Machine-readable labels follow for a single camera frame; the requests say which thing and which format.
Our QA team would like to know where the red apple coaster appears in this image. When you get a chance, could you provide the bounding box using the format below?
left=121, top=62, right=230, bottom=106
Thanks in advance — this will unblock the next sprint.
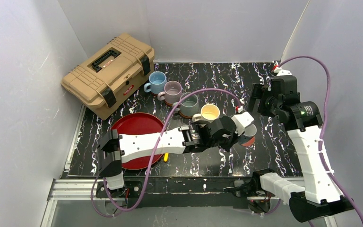
left=239, top=136, right=255, bottom=147

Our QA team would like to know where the small white grey mug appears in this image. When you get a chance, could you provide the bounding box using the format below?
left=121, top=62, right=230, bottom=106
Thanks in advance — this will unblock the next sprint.
left=243, top=124, right=257, bottom=140

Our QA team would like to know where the cream yellow mug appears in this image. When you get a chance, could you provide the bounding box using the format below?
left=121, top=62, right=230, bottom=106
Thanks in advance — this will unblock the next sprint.
left=192, top=104, right=220, bottom=126

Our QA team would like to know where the dark grey mug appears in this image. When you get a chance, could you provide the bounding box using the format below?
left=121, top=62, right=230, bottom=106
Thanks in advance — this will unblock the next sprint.
left=172, top=94, right=200, bottom=119

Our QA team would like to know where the lilac mug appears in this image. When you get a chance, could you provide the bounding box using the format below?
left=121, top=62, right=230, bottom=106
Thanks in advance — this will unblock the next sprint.
left=157, top=81, right=183, bottom=106

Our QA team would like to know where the light blue mug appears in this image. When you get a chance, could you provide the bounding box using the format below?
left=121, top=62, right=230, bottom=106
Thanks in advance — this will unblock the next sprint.
left=143, top=71, right=167, bottom=95

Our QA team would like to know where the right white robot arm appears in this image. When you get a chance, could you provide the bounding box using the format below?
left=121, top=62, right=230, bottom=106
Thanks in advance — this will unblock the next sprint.
left=248, top=75, right=353, bottom=222

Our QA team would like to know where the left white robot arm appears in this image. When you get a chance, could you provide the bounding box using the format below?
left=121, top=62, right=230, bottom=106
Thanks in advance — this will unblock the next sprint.
left=97, top=116, right=245, bottom=190

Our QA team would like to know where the red round tray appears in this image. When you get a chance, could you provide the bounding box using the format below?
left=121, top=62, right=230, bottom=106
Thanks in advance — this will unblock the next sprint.
left=110, top=113, right=164, bottom=170

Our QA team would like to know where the tan plastic toolbox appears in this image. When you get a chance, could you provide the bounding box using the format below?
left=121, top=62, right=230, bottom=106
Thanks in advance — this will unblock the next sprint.
left=61, top=33, right=155, bottom=120

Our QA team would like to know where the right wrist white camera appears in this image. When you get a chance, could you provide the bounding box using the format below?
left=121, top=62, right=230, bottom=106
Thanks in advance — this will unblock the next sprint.
left=273, top=67, right=292, bottom=76

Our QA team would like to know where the wrist white camera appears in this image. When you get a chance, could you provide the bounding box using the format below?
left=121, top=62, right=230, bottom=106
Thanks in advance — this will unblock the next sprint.
left=232, top=112, right=254, bottom=136
left=273, top=67, right=292, bottom=76

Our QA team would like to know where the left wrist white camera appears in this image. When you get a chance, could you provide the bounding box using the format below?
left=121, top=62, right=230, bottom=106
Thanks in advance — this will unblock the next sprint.
left=232, top=112, right=254, bottom=136

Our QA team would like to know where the yellow handled screwdriver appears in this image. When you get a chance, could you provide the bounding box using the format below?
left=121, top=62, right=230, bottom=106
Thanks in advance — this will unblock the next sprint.
left=164, top=153, right=169, bottom=162

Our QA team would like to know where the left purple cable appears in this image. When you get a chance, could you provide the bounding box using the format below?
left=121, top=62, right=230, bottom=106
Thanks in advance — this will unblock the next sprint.
left=90, top=88, right=243, bottom=218

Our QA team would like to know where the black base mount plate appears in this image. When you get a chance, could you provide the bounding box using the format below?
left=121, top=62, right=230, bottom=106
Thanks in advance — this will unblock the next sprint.
left=95, top=181, right=142, bottom=198

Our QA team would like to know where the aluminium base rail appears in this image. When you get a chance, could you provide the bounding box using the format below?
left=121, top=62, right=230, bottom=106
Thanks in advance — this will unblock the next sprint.
left=40, top=177, right=339, bottom=227

